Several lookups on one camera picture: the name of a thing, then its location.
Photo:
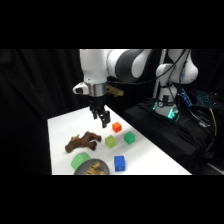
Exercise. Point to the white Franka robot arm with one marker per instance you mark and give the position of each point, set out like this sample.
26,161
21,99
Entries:
94,66

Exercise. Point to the black curtain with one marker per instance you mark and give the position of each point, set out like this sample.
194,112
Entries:
33,86

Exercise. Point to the green status light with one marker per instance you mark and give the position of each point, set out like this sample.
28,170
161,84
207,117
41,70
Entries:
174,114

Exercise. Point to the green cylinder cup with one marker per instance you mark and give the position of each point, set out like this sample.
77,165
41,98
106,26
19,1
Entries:
79,160

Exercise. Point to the red block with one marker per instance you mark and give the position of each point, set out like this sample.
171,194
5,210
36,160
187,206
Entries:
117,127

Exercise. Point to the blue lit keyboard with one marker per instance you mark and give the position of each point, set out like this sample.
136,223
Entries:
206,99

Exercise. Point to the tan food pieces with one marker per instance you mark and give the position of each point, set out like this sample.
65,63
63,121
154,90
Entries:
95,169

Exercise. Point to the lime green block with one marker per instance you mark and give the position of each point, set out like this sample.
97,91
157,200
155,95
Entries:
110,141

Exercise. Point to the grey bowl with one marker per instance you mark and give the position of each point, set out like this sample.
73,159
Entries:
83,168

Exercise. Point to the black draped robot stand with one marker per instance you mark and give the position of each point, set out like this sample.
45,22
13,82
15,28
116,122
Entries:
166,136

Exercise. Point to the blue block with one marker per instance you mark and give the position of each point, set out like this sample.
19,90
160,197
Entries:
119,163

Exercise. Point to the brown plush toy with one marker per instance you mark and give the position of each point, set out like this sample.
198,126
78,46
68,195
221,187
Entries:
83,141

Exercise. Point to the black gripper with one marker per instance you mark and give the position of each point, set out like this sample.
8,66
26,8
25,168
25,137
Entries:
97,101

